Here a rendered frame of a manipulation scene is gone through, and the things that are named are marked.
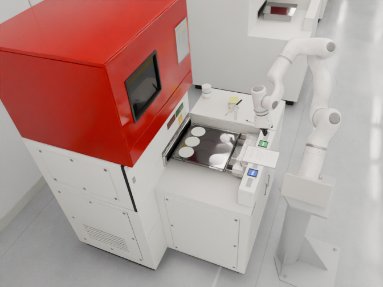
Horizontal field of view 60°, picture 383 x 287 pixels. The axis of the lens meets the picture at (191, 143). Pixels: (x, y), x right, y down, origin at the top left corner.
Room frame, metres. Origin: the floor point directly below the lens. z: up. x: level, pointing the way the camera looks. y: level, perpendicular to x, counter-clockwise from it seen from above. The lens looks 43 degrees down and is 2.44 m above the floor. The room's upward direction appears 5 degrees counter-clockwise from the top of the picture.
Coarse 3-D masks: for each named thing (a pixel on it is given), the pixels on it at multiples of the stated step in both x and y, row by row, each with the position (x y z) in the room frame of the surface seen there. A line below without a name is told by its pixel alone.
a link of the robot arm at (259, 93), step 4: (252, 88) 1.55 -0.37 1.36; (256, 88) 1.53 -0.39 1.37; (260, 88) 1.52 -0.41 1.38; (264, 88) 1.52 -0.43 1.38; (252, 92) 1.51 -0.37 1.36; (256, 92) 1.50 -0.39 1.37; (260, 92) 1.49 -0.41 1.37; (264, 92) 1.50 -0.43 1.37; (252, 96) 1.51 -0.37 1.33; (256, 96) 1.49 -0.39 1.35; (260, 96) 1.49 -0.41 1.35; (264, 96) 1.49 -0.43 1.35; (252, 100) 1.52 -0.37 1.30; (256, 100) 1.49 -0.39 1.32; (260, 100) 1.48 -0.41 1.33; (256, 104) 1.49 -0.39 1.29; (260, 104) 1.47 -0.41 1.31; (256, 108) 1.49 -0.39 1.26; (260, 108) 1.48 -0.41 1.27; (264, 108) 1.48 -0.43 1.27
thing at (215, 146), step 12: (216, 132) 1.73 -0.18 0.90; (228, 132) 1.72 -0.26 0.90; (204, 144) 1.62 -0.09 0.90; (216, 144) 1.61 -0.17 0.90; (228, 144) 1.60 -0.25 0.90; (180, 156) 1.52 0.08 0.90; (192, 156) 1.51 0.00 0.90; (204, 156) 1.51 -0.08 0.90; (216, 156) 1.50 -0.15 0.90; (228, 156) 1.48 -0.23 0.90
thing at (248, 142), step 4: (248, 140) 1.64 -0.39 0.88; (252, 140) 1.63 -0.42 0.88; (244, 144) 1.60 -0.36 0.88; (248, 144) 1.60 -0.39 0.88; (252, 144) 1.59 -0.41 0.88; (244, 148) 1.56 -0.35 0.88; (244, 152) 1.53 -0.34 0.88; (240, 156) 1.49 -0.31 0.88; (236, 164) 1.43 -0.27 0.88; (240, 164) 1.42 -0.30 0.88; (232, 172) 1.36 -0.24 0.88; (236, 176) 1.35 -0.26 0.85; (240, 176) 1.34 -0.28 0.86
